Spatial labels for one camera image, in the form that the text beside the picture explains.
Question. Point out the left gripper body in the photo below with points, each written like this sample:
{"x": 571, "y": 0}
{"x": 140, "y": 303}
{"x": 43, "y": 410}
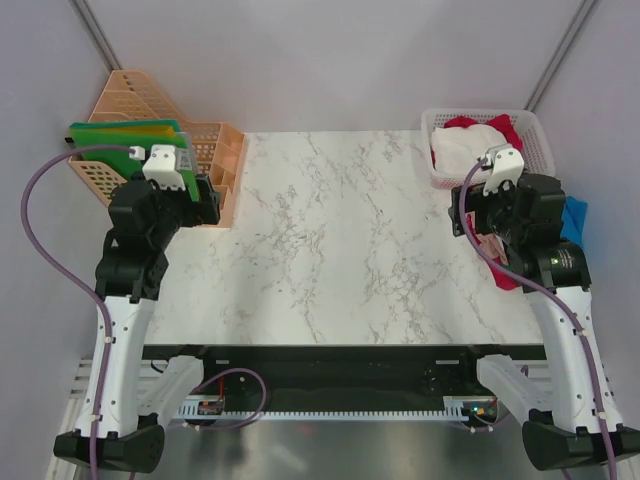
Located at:
{"x": 188, "y": 213}

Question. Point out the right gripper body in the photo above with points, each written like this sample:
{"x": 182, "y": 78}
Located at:
{"x": 487, "y": 208}

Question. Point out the white t shirt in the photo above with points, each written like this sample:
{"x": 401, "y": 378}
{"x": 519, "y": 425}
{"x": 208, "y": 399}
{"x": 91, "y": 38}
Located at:
{"x": 456, "y": 149}

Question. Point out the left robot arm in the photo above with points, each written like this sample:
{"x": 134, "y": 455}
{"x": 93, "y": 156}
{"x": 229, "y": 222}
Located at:
{"x": 118, "y": 428}

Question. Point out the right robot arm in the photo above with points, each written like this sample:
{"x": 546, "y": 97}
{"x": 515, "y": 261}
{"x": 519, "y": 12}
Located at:
{"x": 577, "y": 423}

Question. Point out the beige pink t shirt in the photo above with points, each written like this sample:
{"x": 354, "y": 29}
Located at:
{"x": 493, "y": 247}

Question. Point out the white plastic basket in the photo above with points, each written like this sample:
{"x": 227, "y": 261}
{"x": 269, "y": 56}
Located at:
{"x": 535, "y": 150}

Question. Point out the peach plastic file organizer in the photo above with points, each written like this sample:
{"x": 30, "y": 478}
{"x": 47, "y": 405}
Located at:
{"x": 131, "y": 95}

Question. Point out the red t shirt on table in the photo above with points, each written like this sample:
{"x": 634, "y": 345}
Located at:
{"x": 502, "y": 281}

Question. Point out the blue t shirt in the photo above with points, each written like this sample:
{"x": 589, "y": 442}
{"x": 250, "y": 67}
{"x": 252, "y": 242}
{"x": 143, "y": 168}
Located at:
{"x": 574, "y": 217}

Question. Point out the red t shirt in basket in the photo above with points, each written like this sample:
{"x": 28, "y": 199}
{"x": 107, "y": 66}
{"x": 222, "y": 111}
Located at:
{"x": 501, "y": 123}

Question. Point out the green file folder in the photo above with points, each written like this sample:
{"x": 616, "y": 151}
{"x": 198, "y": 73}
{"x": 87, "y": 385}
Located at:
{"x": 115, "y": 133}

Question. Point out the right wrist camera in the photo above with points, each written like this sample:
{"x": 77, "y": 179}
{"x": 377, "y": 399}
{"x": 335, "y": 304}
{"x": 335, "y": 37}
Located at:
{"x": 506, "y": 165}

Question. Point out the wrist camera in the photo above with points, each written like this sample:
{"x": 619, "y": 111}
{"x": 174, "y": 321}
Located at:
{"x": 506, "y": 165}
{"x": 163, "y": 168}

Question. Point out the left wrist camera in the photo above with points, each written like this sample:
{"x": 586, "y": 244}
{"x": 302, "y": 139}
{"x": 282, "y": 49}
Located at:
{"x": 163, "y": 168}

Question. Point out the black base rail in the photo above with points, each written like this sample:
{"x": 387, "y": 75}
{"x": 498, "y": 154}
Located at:
{"x": 305, "y": 378}

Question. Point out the white slotted cable duct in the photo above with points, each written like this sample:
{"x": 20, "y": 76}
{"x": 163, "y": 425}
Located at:
{"x": 453, "y": 409}

